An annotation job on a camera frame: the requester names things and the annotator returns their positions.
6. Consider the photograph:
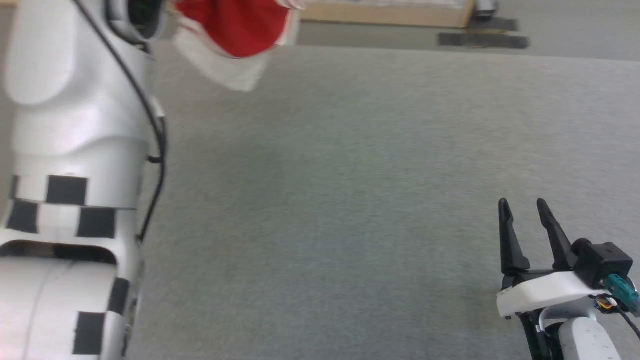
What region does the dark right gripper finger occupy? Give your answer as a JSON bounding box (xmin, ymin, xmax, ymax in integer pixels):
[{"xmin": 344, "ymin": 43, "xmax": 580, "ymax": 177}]
[
  {"xmin": 498, "ymin": 198, "xmax": 531, "ymax": 276},
  {"xmin": 536, "ymin": 198, "xmax": 580, "ymax": 272}
]

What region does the light wooden board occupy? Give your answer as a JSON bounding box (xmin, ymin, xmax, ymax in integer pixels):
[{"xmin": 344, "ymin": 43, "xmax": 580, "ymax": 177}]
[{"xmin": 297, "ymin": 0, "xmax": 476, "ymax": 29}]

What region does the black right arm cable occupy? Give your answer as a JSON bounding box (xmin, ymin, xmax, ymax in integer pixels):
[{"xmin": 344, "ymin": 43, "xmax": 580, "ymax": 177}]
[{"xmin": 612, "ymin": 300, "xmax": 640, "ymax": 341}]

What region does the red white-trimmed jersey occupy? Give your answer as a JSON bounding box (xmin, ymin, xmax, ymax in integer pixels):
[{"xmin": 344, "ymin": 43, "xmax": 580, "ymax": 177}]
[{"xmin": 172, "ymin": 0, "xmax": 307, "ymax": 93}]

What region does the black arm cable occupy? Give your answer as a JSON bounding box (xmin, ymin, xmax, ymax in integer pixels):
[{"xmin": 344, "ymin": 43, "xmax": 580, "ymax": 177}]
[
  {"xmin": 72, "ymin": 0, "xmax": 168, "ymax": 246},
  {"xmin": 612, "ymin": 300, "xmax": 640, "ymax": 341}
]

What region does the teal right camera connector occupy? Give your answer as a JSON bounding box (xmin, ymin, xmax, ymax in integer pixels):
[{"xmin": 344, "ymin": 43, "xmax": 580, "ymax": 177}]
[{"xmin": 602, "ymin": 274, "xmax": 640, "ymax": 316}]

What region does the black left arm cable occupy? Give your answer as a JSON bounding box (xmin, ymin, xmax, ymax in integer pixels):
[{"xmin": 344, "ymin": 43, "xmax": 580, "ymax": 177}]
[{"xmin": 72, "ymin": 0, "xmax": 168, "ymax": 246}]

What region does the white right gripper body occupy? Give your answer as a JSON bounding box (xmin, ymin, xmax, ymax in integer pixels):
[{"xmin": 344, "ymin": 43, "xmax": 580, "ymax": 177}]
[{"xmin": 497, "ymin": 269, "xmax": 608, "ymax": 360}]

